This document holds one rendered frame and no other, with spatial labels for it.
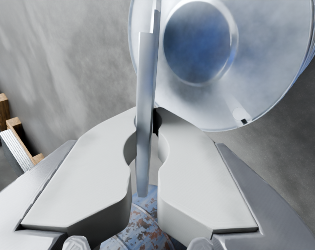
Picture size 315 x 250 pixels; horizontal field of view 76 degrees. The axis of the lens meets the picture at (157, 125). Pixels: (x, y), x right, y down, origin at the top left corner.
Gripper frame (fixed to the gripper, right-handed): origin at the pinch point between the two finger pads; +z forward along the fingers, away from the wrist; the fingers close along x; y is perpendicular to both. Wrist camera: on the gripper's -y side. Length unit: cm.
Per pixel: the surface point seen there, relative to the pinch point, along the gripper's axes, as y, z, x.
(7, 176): 221, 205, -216
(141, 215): 74, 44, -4
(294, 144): 26, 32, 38
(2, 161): 207, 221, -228
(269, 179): 40, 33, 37
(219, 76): 3.7, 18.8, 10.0
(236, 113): 8.7, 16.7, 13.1
